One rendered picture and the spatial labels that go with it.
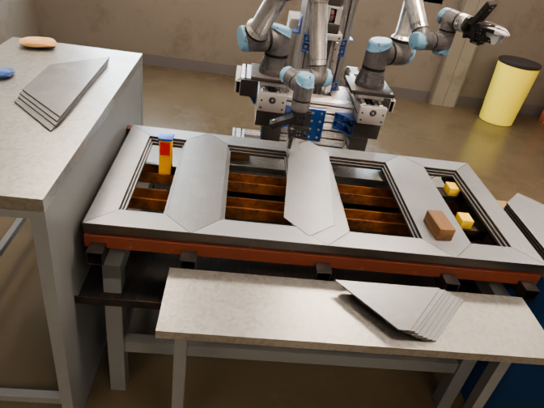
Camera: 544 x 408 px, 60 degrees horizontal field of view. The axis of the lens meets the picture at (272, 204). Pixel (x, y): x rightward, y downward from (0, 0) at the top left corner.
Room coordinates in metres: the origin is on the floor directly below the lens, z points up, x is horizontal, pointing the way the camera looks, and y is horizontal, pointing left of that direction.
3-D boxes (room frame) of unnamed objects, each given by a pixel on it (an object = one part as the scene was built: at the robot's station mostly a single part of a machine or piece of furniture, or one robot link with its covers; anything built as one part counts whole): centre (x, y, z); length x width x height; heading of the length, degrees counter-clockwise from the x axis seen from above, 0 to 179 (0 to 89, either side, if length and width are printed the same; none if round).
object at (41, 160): (1.58, 0.96, 1.03); 1.30 x 0.60 x 0.04; 7
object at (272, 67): (2.35, 0.10, 1.09); 0.15 x 0.15 x 0.10
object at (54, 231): (1.61, 0.68, 0.51); 1.30 x 0.04 x 1.01; 7
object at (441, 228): (1.45, -0.61, 0.87); 0.12 x 0.06 x 0.05; 12
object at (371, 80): (2.41, -0.39, 1.09); 0.15 x 0.15 x 0.10
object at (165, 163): (1.76, 0.48, 0.78); 0.05 x 0.05 x 0.19; 7
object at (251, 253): (1.29, -0.20, 0.79); 1.56 x 0.09 x 0.06; 97
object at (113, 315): (1.20, 0.50, 0.34); 0.06 x 0.06 x 0.68; 7
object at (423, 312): (1.09, -0.47, 0.77); 0.45 x 0.20 x 0.04; 97
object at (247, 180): (1.83, -0.13, 0.70); 1.66 x 0.08 x 0.05; 97
